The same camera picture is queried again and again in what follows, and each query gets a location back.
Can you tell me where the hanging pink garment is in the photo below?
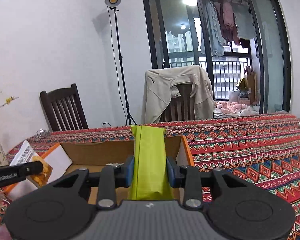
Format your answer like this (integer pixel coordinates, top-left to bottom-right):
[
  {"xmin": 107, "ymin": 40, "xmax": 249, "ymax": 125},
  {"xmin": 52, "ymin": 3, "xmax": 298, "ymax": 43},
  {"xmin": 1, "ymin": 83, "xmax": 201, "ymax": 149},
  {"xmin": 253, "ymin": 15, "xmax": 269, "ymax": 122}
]
[{"xmin": 216, "ymin": 0, "xmax": 241, "ymax": 46}]

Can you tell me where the orange cardboard box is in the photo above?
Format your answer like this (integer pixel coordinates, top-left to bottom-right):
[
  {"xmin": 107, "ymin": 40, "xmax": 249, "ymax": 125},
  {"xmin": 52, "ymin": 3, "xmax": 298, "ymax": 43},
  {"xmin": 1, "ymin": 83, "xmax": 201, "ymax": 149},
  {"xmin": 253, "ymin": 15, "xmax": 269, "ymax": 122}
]
[{"xmin": 1, "ymin": 135, "xmax": 195, "ymax": 205}]

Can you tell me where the hanging light blue garment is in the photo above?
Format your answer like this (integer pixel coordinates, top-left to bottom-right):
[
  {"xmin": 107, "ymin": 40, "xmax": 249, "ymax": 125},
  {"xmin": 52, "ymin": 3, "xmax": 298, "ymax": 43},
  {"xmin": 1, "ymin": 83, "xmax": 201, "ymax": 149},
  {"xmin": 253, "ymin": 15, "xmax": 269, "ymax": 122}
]
[{"xmin": 202, "ymin": 0, "xmax": 228, "ymax": 57}]

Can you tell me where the dark wooden chair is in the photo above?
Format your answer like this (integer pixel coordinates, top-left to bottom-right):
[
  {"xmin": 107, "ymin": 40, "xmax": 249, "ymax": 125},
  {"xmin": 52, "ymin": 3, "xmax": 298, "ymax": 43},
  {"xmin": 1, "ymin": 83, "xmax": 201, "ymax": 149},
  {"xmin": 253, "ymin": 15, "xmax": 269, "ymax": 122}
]
[{"xmin": 39, "ymin": 83, "xmax": 88, "ymax": 132}]

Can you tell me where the chair with beige jacket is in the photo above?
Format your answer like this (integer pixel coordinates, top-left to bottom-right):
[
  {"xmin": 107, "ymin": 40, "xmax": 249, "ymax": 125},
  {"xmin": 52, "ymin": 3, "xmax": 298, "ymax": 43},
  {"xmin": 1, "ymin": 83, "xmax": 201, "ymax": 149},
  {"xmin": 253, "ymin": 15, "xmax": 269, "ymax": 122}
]
[{"xmin": 159, "ymin": 84, "xmax": 195, "ymax": 122}]

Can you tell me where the black framed sliding door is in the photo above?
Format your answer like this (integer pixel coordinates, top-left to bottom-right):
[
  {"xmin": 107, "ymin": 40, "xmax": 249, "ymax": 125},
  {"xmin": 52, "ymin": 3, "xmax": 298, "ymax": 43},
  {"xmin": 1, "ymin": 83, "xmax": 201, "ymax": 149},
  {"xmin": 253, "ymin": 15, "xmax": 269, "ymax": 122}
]
[{"xmin": 143, "ymin": 0, "xmax": 291, "ymax": 114}]

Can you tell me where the crumpled foil wrapper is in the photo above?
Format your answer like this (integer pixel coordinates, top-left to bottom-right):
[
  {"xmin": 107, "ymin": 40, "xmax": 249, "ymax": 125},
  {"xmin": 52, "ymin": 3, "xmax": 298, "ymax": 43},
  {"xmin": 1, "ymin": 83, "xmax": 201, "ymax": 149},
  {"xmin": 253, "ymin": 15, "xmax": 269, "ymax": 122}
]
[{"xmin": 36, "ymin": 128, "xmax": 50, "ymax": 138}]

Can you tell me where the lime green snack packet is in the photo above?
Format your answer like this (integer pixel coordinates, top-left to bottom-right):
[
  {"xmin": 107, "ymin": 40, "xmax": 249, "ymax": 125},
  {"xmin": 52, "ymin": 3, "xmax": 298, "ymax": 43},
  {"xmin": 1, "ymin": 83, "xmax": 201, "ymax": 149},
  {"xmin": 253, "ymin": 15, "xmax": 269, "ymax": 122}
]
[{"xmin": 128, "ymin": 125, "xmax": 174, "ymax": 200}]

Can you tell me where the pink plush pile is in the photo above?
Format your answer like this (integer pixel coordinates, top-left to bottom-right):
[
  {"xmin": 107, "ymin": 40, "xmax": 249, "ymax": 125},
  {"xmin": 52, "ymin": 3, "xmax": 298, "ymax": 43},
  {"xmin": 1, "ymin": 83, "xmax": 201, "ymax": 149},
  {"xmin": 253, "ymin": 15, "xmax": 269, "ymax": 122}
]
[{"xmin": 215, "ymin": 101, "xmax": 247, "ymax": 114}]

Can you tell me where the patterned red tablecloth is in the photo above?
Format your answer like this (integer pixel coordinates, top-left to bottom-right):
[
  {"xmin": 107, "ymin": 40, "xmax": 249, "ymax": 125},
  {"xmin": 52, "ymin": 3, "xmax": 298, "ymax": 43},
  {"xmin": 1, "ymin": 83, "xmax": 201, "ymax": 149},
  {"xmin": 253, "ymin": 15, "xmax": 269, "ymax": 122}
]
[{"xmin": 2, "ymin": 113, "xmax": 300, "ymax": 239}]

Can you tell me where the oat crisp snack packet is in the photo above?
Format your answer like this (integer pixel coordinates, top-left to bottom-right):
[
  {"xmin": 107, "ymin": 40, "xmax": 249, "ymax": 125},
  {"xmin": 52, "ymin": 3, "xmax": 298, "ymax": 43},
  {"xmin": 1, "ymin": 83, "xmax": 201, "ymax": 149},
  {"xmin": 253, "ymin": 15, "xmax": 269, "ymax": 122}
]
[{"xmin": 10, "ymin": 140, "xmax": 53, "ymax": 188}]

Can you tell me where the studio light on stand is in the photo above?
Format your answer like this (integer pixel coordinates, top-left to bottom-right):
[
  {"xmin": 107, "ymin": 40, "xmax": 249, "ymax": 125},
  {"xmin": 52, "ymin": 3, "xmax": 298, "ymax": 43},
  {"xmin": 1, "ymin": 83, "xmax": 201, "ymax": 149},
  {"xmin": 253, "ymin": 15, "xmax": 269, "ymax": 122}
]
[{"xmin": 104, "ymin": 0, "xmax": 137, "ymax": 126}]

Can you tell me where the beige jacket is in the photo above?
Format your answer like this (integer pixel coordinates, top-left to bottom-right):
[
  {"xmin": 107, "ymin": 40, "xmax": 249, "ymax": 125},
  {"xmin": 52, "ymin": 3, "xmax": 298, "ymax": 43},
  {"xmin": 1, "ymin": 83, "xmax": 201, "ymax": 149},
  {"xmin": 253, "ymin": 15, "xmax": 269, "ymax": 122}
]
[{"xmin": 141, "ymin": 65, "xmax": 215, "ymax": 124}]

